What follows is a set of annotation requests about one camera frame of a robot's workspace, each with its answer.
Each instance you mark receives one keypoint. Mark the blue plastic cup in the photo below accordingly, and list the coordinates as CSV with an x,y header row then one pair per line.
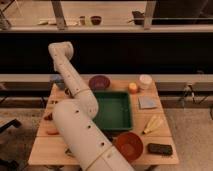
x,y
58,80

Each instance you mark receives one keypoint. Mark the red bowl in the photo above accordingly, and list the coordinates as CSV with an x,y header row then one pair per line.
x,y
129,145

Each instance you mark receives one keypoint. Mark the white plastic cup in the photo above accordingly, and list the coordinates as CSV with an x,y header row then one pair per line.
x,y
145,81

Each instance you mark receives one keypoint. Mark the purple bowl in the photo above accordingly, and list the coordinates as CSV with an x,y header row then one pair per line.
x,y
99,82

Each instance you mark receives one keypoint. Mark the blue-grey sponge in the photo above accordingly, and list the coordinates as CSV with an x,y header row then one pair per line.
x,y
146,102

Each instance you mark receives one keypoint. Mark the brown pinecone-like object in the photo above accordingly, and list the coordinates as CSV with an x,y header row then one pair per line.
x,y
49,117

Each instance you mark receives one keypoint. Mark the small cup on shelf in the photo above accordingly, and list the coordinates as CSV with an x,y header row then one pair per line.
x,y
82,20

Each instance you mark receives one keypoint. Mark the orange cup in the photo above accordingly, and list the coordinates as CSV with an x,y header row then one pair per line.
x,y
133,88

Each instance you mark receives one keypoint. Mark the dark bowl on shelf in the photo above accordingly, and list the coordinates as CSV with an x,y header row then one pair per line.
x,y
96,20

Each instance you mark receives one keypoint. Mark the dark object on shelf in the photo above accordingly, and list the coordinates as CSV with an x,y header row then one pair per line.
x,y
138,17

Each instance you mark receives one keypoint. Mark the green plastic tray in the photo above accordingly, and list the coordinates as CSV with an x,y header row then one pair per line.
x,y
115,112

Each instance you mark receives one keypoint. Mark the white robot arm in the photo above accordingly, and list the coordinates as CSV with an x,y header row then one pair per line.
x,y
73,118

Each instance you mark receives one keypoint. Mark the black rectangular remote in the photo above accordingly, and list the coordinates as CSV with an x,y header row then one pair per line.
x,y
160,149

